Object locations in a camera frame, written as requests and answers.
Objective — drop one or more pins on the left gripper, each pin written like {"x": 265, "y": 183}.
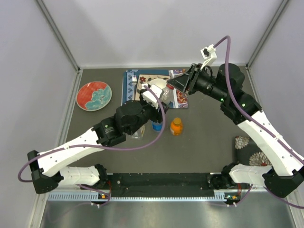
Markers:
{"x": 158, "y": 115}

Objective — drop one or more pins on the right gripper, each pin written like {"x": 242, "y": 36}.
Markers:
{"x": 180, "y": 82}

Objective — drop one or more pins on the clear plastic bottle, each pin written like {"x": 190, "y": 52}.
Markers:
{"x": 167, "y": 97}

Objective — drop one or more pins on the clear bottle white cap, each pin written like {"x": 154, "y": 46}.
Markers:
{"x": 138, "y": 135}

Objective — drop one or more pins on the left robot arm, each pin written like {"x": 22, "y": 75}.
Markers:
{"x": 52, "y": 169}

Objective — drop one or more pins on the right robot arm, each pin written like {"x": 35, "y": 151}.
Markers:
{"x": 286, "y": 169}

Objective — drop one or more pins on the blue label water bottle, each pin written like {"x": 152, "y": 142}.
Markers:
{"x": 156, "y": 126}

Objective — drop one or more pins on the orange juice bottle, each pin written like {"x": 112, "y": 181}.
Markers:
{"x": 176, "y": 126}

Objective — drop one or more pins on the white ceramic bowl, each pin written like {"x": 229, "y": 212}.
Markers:
{"x": 161, "y": 83}

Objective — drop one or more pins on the square floral beige plate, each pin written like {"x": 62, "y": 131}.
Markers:
{"x": 145, "y": 79}

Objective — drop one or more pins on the blue patterned placemat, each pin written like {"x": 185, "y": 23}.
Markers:
{"x": 181, "y": 100}

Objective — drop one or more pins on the red and teal plate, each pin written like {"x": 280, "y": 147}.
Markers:
{"x": 94, "y": 96}

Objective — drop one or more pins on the black floral square plate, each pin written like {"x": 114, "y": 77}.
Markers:
{"x": 248, "y": 153}

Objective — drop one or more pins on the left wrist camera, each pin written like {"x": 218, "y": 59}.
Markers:
{"x": 152, "y": 94}

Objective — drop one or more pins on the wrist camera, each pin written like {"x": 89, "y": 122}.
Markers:
{"x": 209, "y": 55}
{"x": 152, "y": 94}

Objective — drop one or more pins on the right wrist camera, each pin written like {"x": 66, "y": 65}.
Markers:
{"x": 209, "y": 55}

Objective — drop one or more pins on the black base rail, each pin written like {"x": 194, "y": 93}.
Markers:
{"x": 164, "y": 184}

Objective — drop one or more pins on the grey slotted cable duct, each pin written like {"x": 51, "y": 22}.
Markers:
{"x": 96, "y": 197}

